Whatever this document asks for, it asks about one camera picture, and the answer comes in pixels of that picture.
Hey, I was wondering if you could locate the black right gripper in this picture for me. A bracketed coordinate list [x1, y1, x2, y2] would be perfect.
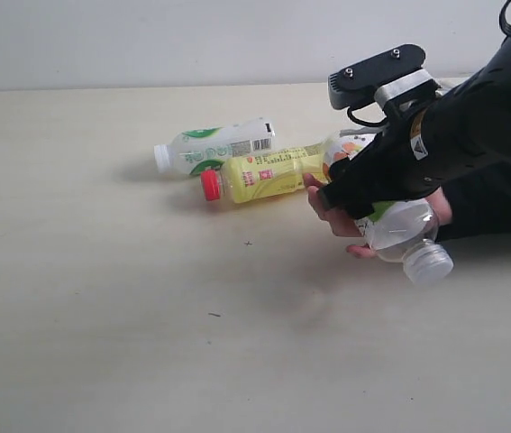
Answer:
[318, 97, 476, 220]

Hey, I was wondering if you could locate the butterfly label clear bottle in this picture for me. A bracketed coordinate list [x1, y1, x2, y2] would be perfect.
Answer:
[322, 129, 453, 284]

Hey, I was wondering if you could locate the yellow label bottle red cap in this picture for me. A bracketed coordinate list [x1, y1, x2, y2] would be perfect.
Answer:
[200, 143, 325, 205]

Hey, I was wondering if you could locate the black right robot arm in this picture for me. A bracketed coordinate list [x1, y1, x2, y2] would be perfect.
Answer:
[319, 38, 511, 219]

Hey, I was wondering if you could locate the black sleeved forearm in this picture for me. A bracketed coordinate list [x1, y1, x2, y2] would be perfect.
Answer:
[438, 163, 511, 241]

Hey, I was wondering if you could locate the white green label bottle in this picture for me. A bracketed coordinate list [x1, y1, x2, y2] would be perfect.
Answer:
[153, 117, 276, 177]

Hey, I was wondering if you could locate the person's open bare hand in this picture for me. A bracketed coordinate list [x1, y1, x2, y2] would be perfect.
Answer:
[304, 173, 453, 261]

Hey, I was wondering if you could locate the black grey right wrist camera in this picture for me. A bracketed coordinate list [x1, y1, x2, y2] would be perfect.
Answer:
[327, 43, 441, 128]

